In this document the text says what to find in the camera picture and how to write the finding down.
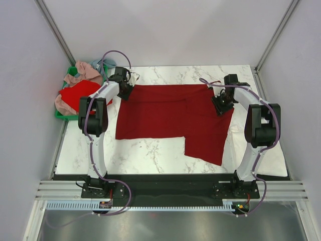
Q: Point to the dark red t shirt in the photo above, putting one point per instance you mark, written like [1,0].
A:
[174,111]

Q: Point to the aluminium frame rail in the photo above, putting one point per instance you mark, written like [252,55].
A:
[271,190]

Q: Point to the bright red t shirt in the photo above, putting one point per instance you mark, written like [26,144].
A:
[67,102]

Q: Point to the pink t shirt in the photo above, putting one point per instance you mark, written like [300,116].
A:
[85,72]

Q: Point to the blue grey t shirt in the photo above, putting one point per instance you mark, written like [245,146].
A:
[108,63]

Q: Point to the white slotted cable duct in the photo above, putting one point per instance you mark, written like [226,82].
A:
[111,205]

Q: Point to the green plastic basket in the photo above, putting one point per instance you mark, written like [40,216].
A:
[65,115]

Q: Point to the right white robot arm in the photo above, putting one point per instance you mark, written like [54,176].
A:
[261,131]

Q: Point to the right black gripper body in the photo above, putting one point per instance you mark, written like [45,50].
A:
[222,103]

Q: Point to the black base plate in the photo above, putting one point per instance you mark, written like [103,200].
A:
[120,178]

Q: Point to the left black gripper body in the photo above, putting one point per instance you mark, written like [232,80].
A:
[124,94]

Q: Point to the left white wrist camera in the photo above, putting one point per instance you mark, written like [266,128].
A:
[134,77]

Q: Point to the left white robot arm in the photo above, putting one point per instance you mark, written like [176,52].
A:
[93,122]

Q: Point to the left aluminium corner post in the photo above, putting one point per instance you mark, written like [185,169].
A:
[55,30]

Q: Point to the right aluminium corner post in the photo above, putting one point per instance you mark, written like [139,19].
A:
[277,33]

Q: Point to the folded white t shirt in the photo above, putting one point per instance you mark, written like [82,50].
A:
[272,164]

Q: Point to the aluminium corner post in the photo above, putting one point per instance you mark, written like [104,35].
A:
[55,30]
[277,33]

